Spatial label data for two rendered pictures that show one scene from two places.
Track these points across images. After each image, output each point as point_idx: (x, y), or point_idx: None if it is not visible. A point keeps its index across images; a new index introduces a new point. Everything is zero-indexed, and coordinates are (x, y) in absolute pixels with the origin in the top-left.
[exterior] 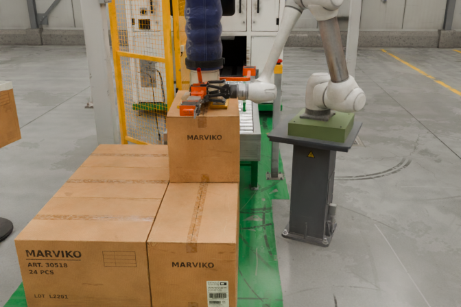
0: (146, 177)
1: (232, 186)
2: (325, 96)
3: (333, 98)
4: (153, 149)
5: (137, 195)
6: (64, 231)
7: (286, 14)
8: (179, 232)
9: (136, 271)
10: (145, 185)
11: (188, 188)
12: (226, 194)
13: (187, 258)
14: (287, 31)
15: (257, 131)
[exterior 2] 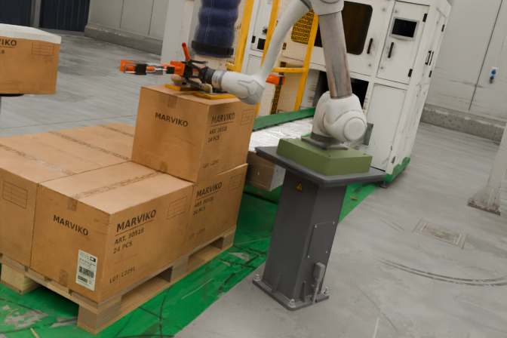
0: (117, 152)
1: (182, 183)
2: (324, 117)
3: (327, 118)
4: None
5: (87, 158)
6: None
7: (290, 4)
8: (75, 188)
9: (25, 214)
10: (106, 155)
11: (140, 169)
12: (167, 185)
13: (67, 216)
14: (284, 23)
15: None
